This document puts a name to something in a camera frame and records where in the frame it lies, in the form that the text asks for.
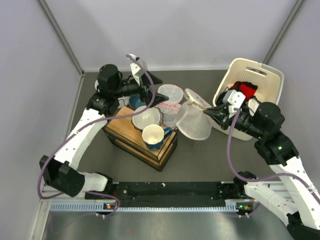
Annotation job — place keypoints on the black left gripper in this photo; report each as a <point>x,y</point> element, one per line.
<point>147,98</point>

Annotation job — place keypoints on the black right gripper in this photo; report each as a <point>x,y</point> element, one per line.
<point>220,114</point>

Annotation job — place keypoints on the white mesh laundry bag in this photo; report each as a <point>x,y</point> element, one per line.
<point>191,120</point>

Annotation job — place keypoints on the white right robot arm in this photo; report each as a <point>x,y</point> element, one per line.
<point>281,155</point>

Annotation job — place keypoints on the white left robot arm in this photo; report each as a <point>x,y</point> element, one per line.
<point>59,170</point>

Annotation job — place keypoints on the pink-trimmed mesh laundry bag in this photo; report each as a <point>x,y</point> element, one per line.
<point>170,107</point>

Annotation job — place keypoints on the white plastic laundry basket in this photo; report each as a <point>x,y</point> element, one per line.
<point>268,79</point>

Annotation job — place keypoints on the black clothing in basket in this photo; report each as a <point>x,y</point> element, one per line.
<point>220,97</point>

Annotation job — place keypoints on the blue bowl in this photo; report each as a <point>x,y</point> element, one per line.
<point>135,101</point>

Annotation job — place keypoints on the white scalloped bowl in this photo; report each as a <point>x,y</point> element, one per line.
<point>150,116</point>

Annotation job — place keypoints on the red clothing in basket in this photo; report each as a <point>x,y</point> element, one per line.
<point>247,88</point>

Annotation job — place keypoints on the blue and white cup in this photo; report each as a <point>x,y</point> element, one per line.
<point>154,136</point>

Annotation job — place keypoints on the wooden tiered stand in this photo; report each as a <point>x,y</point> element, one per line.
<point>124,135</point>

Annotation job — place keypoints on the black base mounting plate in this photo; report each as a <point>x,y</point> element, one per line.
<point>175,194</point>

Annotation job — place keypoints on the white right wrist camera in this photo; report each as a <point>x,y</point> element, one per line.
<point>234,99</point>

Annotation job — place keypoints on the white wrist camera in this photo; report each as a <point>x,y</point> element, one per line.
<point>234,99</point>
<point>136,71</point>

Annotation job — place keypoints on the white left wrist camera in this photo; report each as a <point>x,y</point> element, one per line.
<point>136,71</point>

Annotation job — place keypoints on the grey slotted cable duct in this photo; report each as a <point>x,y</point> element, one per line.
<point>109,206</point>

